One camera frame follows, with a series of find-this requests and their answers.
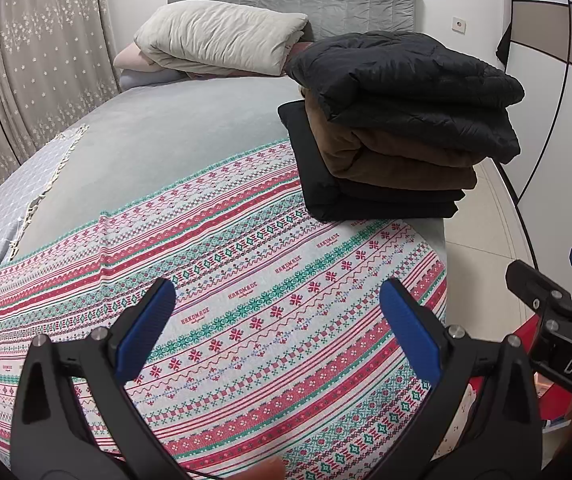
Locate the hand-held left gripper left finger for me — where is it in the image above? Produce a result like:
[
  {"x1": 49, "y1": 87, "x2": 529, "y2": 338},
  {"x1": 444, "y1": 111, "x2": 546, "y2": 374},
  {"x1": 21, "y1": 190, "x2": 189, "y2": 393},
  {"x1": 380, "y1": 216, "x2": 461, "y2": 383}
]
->
[{"x1": 10, "y1": 277, "x2": 192, "y2": 480}]

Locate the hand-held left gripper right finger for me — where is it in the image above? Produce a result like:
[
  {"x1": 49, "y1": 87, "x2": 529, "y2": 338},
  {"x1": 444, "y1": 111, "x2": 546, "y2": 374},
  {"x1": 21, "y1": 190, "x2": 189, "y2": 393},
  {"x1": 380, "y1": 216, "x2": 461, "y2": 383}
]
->
[{"x1": 361, "y1": 278, "x2": 543, "y2": 480}]

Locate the black coat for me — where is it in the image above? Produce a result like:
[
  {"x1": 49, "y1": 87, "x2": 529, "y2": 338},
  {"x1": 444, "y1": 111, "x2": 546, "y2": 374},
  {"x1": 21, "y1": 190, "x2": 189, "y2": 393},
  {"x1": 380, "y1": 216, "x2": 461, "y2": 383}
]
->
[{"x1": 277, "y1": 100, "x2": 467, "y2": 222}]

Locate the black quilted puffer jacket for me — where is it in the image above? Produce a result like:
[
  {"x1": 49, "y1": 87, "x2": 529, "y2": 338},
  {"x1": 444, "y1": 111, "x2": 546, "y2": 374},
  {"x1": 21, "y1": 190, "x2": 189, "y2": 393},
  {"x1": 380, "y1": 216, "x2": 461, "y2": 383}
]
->
[{"x1": 284, "y1": 31, "x2": 525, "y2": 163}]

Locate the red cloth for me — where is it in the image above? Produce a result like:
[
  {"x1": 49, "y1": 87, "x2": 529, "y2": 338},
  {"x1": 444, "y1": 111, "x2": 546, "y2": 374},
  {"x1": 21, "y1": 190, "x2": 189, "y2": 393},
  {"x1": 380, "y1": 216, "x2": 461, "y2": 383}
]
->
[{"x1": 513, "y1": 310, "x2": 572, "y2": 423}]

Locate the red green patterned blanket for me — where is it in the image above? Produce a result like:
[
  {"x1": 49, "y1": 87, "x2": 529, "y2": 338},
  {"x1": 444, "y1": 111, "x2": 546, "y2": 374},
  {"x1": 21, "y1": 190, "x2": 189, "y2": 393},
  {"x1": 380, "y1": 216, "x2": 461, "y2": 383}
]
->
[{"x1": 0, "y1": 140, "x2": 449, "y2": 480}]

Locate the white and beige wardrobe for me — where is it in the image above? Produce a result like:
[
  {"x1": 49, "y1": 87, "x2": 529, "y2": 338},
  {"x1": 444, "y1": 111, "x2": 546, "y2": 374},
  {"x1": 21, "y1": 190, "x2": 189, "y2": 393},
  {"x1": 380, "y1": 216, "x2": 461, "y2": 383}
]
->
[{"x1": 496, "y1": 0, "x2": 572, "y2": 281}]

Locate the brown folded coat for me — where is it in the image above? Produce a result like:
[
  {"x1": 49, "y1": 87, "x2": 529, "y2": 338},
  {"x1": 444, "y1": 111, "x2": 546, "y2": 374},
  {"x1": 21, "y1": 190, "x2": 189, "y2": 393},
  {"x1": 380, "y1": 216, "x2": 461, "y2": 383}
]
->
[{"x1": 298, "y1": 85, "x2": 478, "y2": 192}]

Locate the bed with grey sheet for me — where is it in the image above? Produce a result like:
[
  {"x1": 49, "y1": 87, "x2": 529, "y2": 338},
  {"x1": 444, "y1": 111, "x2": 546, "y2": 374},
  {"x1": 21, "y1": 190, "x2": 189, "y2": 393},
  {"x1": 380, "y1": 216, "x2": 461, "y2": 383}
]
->
[{"x1": 13, "y1": 77, "x2": 449, "y2": 281}]

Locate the grey pillow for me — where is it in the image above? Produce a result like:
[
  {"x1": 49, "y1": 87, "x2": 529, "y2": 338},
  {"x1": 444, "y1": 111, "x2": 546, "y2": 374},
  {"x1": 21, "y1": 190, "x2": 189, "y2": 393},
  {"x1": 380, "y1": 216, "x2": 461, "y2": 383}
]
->
[{"x1": 118, "y1": 67, "x2": 184, "y2": 93}]

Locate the pink pillow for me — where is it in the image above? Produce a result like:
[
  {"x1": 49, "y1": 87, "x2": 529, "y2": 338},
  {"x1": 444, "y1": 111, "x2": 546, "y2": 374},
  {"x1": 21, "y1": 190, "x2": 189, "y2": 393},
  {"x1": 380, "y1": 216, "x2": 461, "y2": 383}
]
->
[{"x1": 112, "y1": 40, "x2": 312, "y2": 81}]

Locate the grey patterned curtain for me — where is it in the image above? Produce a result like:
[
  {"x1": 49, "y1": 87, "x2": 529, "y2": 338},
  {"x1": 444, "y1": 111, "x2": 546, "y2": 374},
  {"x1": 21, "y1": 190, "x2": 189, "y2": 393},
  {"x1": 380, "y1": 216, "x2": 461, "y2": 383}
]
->
[{"x1": 0, "y1": 0, "x2": 122, "y2": 216}]

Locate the grey quilted headboard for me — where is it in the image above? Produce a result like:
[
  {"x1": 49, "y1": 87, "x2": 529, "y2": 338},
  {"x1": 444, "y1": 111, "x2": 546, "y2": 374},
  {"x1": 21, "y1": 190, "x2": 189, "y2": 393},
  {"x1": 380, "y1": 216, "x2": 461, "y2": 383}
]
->
[{"x1": 167, "y1": 0, "x2": 419, "y2": 46}]

